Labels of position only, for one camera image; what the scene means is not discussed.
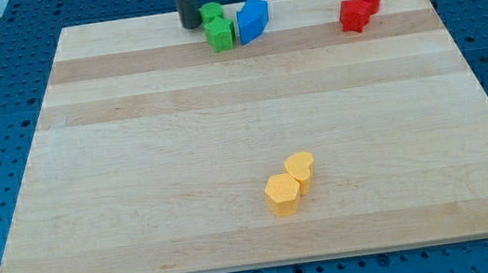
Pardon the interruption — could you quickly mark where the yellow heart block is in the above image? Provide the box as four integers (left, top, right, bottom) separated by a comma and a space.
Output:
283, 151, 315, 195

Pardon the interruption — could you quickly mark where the yellow hexagon block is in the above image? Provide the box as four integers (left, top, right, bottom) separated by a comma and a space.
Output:
264, 173, 301, 217

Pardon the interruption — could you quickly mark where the light wooden board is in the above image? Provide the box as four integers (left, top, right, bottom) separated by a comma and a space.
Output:
0, 0, 488, 273

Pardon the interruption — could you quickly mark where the green star block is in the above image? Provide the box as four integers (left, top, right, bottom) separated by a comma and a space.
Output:
205, 17, 236, 52

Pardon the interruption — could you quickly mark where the blue angled block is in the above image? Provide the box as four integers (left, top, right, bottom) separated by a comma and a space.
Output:
236, 0, 269, 45

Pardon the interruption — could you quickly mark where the green cylinder block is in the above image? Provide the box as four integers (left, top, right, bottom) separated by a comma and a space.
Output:
199, 2, 225, 25

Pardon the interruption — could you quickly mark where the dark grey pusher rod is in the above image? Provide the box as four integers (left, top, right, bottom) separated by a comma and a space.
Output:
174, 0, 201, 30

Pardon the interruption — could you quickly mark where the red star block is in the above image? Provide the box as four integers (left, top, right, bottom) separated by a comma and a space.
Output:
339, 0, 372, 33

